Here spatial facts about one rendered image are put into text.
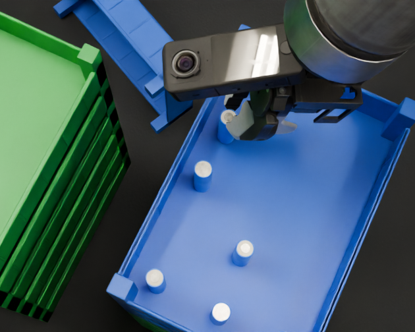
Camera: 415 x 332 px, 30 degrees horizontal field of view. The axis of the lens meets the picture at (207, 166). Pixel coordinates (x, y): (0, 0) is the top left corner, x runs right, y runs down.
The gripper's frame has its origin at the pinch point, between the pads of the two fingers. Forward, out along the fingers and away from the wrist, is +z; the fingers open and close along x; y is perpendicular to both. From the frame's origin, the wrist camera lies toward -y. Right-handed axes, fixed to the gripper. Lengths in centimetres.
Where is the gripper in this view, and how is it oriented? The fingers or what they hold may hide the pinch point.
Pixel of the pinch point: (228, 116)
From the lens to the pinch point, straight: 75.7
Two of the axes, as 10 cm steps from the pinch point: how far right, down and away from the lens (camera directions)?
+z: -2.8, 2.7, 9.2
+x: -0.8, -9.6, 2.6
